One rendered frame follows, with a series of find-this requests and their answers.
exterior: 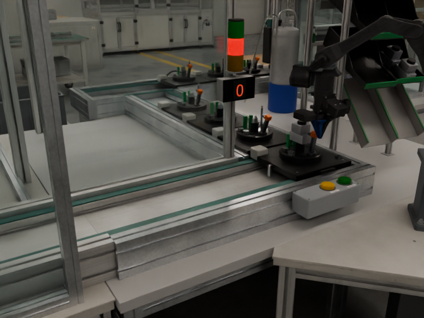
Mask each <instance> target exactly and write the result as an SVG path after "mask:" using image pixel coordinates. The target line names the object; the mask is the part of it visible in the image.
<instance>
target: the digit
mask: <svg viewBox="0 0 424 318"><path fill-rule="evenodd" d="M245 93H246V79H242V80H236V81H233V99H234V100H235V99H240V98H245Z"/></svg>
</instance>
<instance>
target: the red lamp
mask: <svg viewBox="0 0 424 318"><path fill-rule="evenodd" d="M243 54H244V38H228V55H231V56H241V55H243Z"/></svg>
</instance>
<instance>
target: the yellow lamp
mask: <svg viewBox="0 0 424 318"><path fill-rule="evenodd" d="M243 67H244V55H241V56H231V55H227V71H231V72H240V71H243Z"/></svg>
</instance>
